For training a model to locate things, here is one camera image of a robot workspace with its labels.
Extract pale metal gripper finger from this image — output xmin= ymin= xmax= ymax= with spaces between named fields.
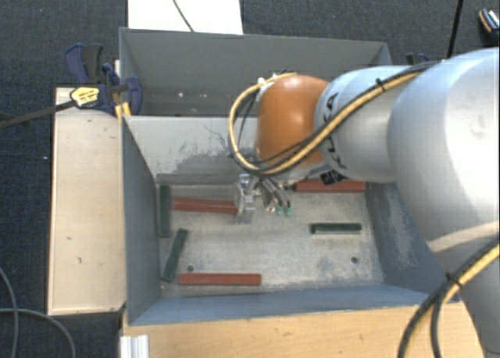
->
xmin=243 ymin=191 xmax=258 ymax=224
xmin=234 ymin=174 xmax=253 ymax=224

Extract red-brown flat block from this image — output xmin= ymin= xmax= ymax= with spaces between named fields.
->
xmin=178 ymin=273 xmax=263 ymax=287
xmin=173 ymin=197 xmax=239 ymax=217
xmin=292 ymin=179 xmax=367 ymax=194

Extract grey metal bin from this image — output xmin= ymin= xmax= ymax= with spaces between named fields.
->
xmin=118 ymin=27 xmax=463 ymax=327

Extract dark green flat block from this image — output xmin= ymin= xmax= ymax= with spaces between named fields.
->
xmin=309 ymin=222 xmax=363 ymax=236
xmin=157 ymin=184 xmax=173 ymax=238
xmin=160 ymin=227 xmax=189 ymax=283

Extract pale wood flat board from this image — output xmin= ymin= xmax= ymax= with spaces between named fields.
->
xmin=46 ymin=86 xmax=128 ymax=317

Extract black cylinder on white bracket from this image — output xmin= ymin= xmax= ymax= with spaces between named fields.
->
xmin=319 ymin=170 xmax=349 ymax=186

